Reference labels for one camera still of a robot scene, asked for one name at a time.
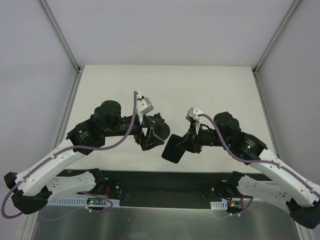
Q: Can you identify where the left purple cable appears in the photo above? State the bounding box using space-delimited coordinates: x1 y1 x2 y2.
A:
1 90 145 218

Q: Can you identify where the black smartphone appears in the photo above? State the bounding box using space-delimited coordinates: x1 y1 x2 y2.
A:
161 134 185 164

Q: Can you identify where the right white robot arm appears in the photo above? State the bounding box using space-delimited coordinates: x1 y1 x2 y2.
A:
169 108 320 229

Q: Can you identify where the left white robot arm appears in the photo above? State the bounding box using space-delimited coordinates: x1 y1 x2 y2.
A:
4 98 170 215

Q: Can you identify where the right white cable duct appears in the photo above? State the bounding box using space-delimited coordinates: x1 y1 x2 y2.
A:
210 200 228 211

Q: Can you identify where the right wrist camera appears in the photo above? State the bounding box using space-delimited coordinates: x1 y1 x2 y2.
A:
185 107 203 134

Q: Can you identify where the black phone stand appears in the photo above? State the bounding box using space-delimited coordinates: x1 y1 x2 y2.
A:
149 113 170 140

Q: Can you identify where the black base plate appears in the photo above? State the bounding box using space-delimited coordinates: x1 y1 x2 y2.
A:
74 169 258 210

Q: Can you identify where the left aluminium frame post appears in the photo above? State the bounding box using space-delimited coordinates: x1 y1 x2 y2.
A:
38 0 85 73

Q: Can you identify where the aluminium frame post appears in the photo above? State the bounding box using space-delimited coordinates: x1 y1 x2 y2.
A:
38 0 85 73
252 0 303 76

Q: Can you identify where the white cable duct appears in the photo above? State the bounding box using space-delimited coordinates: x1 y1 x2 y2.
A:
210 200 228 211
47 196 120 208

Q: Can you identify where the right aluminium frame post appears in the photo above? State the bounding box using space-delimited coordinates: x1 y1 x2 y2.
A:
252 0 303 76

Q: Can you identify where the left white cable duct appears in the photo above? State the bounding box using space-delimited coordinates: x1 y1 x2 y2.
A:
47 196 120 208

